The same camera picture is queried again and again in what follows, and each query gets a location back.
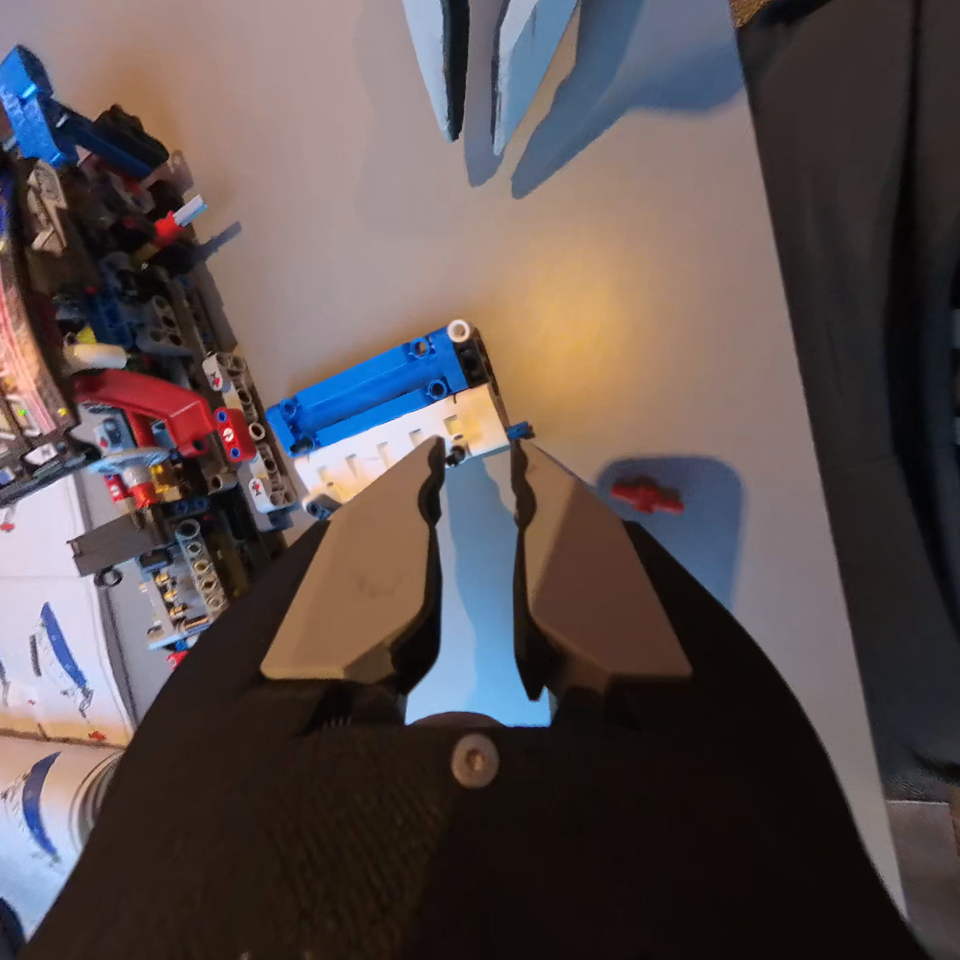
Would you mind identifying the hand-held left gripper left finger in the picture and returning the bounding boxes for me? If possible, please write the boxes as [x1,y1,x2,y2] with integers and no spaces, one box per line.
[259,436,447,697]

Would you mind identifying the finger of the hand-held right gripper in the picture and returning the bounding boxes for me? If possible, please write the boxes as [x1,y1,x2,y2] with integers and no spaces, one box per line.
[403,0,472,145]
[489,0,580,157]

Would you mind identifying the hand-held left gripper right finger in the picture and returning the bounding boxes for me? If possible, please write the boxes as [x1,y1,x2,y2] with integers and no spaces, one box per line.
[511,439,693,704]

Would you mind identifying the red brick connector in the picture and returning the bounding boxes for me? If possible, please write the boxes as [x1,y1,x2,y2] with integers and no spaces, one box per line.
[609,476,685,515]

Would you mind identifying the blue white brick assembly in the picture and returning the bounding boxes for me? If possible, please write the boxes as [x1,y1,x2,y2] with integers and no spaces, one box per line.
[264,318,537,522]

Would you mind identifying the grey desk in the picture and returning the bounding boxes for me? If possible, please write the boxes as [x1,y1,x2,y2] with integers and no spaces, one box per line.
[0,0,909,939]

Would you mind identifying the toy brick car model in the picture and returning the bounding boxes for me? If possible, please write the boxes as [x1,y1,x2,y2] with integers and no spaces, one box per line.
[0,45,305,669]

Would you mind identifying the open instruction booklet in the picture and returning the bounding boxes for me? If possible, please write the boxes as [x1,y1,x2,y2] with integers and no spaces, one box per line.
[0,472,140,744]

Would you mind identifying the person's legs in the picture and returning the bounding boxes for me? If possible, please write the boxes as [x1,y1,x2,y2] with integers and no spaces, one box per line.
[735,0,960,804]

